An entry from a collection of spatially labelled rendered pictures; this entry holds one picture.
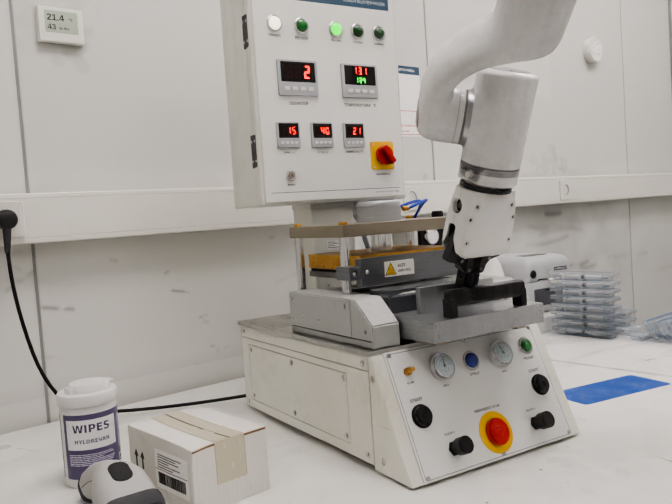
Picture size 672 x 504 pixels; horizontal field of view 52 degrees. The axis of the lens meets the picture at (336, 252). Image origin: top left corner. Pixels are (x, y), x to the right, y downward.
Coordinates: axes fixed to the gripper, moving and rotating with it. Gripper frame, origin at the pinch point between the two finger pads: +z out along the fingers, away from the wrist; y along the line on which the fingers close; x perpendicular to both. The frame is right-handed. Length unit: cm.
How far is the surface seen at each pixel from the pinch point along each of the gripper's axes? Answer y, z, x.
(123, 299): -33, 29, 68
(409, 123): 59, -6, 94
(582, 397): 34.3, 27.1, -1.7
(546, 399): 12.3, 17.5, -9.9
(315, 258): -10.2, 5.6, 27.4
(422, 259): 1.0, 0.9, 11.9
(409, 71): 60, -20, 99
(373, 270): -9.0, 1.7, 11.6
